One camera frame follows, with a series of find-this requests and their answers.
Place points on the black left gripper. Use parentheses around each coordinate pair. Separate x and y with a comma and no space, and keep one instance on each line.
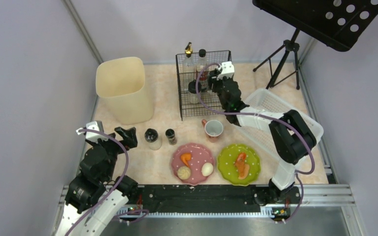
(111,141)

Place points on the small black pepper grinder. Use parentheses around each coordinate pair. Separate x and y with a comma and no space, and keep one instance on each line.
(171,136)

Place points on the glass jar black lid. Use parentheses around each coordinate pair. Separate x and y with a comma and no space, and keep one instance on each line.
(192,88)

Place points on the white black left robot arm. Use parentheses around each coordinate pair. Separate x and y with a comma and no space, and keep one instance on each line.
(93,197)

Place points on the clear bottle gold spout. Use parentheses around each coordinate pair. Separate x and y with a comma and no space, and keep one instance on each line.
(188,67)

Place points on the beige plastic waste bin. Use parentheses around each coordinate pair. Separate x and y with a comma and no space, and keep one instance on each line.
(122,85)

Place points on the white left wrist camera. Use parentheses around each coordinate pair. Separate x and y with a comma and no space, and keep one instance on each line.
(91,136)

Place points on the black music stand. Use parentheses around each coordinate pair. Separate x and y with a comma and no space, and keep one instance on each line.
(336,23)

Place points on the orange salmon slice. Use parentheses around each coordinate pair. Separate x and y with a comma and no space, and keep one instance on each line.
(241,165)

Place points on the beige steamed bun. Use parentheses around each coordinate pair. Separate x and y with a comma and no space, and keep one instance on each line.
(184,173)

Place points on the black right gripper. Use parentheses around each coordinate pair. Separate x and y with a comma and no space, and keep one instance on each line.
(213,82)

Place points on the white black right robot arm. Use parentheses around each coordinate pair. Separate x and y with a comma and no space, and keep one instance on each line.
(292,136)

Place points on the pink floral mug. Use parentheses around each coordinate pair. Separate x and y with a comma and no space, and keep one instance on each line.
(213,129)

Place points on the sauce bottle red label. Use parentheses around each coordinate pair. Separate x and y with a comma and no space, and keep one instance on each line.
(200,64)

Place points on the black wire rack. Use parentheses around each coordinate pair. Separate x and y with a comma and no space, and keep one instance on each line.
(210,99)

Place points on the white egg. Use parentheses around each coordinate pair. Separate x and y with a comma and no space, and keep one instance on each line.
(207,169)

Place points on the green polka dot plate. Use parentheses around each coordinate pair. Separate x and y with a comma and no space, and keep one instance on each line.
(228,171)

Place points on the pink polka dot plate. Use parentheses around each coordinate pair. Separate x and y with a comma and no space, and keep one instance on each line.
(200,155)

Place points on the white perforated plastic basket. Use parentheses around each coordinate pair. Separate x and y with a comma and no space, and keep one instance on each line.
(264,99)

